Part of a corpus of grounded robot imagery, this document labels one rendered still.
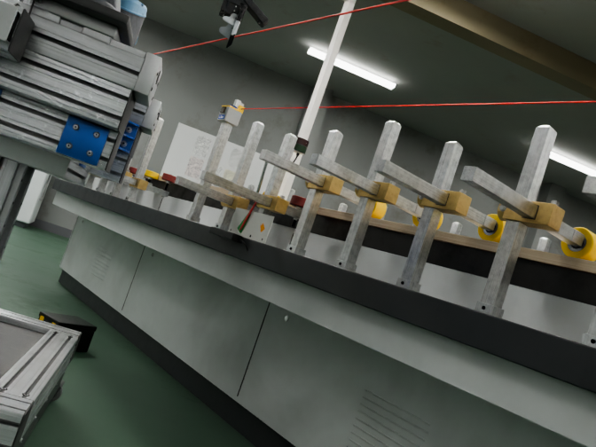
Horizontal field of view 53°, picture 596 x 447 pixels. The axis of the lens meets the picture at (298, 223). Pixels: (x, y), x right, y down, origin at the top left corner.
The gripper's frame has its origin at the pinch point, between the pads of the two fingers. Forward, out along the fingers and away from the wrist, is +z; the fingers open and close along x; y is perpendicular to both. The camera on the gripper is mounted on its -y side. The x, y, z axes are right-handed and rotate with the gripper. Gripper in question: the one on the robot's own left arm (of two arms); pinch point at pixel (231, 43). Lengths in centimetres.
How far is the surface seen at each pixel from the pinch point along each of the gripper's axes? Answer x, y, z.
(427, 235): 64, -63, 47
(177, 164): -677, 6, -19
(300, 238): 18, -42, 56
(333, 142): 18, -42, 23
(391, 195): 47, -56, 38
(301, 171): 26, -33, 37
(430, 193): 70, -57, 38
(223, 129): -51, -10, 20
